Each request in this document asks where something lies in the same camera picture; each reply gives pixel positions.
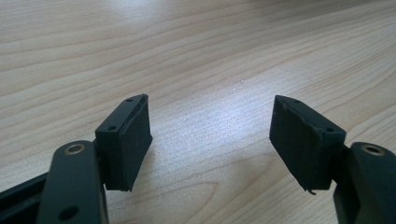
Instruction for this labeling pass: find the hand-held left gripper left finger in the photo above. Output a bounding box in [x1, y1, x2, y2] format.
[94, 93, 153, 192]

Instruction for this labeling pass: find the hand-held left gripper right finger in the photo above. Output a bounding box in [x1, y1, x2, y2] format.
[269, 94, 347, 196]

